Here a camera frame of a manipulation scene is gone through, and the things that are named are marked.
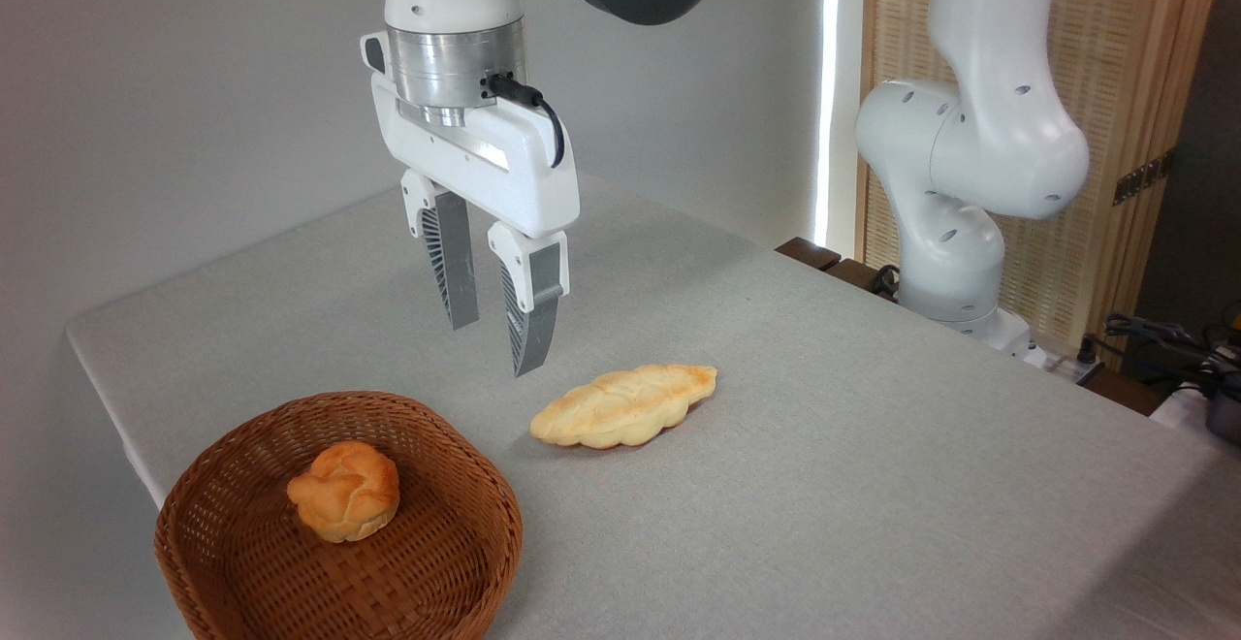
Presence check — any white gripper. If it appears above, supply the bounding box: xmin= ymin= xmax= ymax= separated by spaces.
xmin=361 ymin=32 xmax=581 ymax=377

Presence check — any round golden bread roll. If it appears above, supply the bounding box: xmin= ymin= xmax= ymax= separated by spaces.
xmin=286 ymin=441 xmax=401 ymax=544

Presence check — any long braided bread loaf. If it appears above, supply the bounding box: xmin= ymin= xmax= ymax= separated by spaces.
xmin=529 ymin=364 xmax=719 ymax=450

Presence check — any brown wicker basket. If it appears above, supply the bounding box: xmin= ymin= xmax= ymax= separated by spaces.
xmin=154 ymin=391 xmax=525 ymax=640

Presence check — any dark wooden robot platform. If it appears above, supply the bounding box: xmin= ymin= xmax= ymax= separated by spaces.
xmin=776 ymin=238 xmax=1176 ymax=418

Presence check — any grey tablecloth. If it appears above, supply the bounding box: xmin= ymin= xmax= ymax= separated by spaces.
xmin=65 ymin=175 xmax=1241 ymax=640

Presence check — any white power strip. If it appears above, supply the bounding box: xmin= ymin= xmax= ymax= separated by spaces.
xmin=1026 ymin=344 xmax=1106 ymax=386

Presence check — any bamboo wooden folding screen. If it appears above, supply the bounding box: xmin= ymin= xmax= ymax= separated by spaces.
xmin=855 ymin=0 xmax=1227 ymax=369

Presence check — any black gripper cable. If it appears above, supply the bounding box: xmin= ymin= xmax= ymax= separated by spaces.
xmin=485 ymin=73 xmax=565 ymax=169

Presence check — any black cable bundle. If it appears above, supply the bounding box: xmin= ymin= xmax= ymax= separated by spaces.
xmin=1103 ymin=313 xmax=1241 ymax=399

